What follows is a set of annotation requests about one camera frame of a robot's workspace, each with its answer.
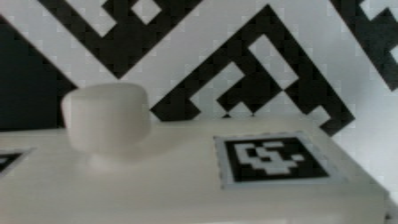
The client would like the small white drawer with knob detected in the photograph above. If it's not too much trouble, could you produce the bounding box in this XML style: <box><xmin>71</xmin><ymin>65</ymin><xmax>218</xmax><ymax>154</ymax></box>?
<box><xmin>0</xmin><ymin>84</ymin><xmax>387</xmax><ymax>224</ymax></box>

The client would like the white marker sheet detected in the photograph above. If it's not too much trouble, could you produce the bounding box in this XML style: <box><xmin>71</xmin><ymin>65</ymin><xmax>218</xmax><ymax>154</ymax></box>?
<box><xmin>0</xmin><ymin>0</ymin><xmax>398</xmax><ymax>188</ymax></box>

